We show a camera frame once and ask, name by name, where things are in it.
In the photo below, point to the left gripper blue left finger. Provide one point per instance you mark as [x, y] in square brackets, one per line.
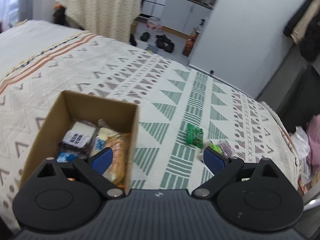
[92, 170]

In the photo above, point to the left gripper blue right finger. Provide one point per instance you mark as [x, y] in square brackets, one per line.
[225, 172]

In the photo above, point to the clear purple snack packet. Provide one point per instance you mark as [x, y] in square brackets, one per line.
[226, 148]

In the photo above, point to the orange bread packet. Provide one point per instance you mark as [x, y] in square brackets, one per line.
[119, 144]

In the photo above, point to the blue snack packet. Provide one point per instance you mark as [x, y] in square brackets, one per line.
[66, 157]

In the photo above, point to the white black snack packet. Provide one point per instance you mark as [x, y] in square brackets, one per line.
[79, 138]

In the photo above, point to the bright green snack packet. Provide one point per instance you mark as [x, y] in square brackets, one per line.
[215, 147]

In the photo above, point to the purple wafer packet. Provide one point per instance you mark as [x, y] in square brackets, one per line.
[100, 140]

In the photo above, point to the dark green snack packet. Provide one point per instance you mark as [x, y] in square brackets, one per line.
[194, 136]

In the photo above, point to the patterned bed blanket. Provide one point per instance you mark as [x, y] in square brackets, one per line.
[35, 69]

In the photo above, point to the brown cardboard box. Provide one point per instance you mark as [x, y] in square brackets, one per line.
[74, 118]

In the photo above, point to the white plastic bag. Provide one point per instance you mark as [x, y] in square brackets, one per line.
[301, 143]

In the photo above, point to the pink cloth pile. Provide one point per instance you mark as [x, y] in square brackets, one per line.
[313, 132]

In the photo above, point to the black shoes on floor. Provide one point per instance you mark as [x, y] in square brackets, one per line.
[162, 42]

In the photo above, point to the round table with dotted cloth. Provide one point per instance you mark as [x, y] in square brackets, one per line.
[110, 18]

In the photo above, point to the pink water bottle pack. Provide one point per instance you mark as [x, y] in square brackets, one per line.
[154, 24]

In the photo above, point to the white kitchen cabinet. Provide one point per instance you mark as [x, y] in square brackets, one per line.
[180, 17]

